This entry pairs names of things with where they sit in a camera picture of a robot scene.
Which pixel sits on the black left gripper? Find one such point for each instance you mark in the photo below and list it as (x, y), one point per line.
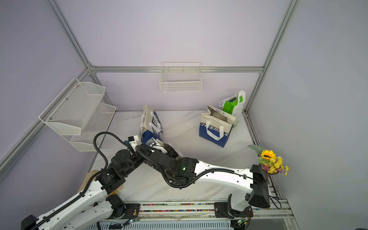
(144, 154)

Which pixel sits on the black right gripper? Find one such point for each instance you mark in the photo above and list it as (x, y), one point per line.
(171, 150)

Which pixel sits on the blue beige bag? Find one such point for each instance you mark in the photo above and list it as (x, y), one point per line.
(150, 127)
(172, 151)
(216, 126)

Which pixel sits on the green white takeout bag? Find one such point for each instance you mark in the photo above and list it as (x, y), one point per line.
(234, 105)

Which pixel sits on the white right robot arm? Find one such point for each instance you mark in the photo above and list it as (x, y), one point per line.
(181, 172)

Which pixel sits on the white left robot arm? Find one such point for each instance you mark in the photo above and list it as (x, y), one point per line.
(98, 200)

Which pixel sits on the yellow dotted work gloves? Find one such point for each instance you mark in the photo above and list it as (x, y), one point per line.
(86, 178)

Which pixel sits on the white mesh two-tier shelf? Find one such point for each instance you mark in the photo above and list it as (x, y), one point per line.
(79, 113)

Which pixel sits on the sunflower bouquet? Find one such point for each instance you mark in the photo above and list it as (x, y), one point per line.
(269, 161)

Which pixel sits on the white wire wall basket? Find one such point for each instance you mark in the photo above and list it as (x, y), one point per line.
(177, 77)

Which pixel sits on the aluminium frame profiles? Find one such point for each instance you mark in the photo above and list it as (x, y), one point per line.
(90, 71)

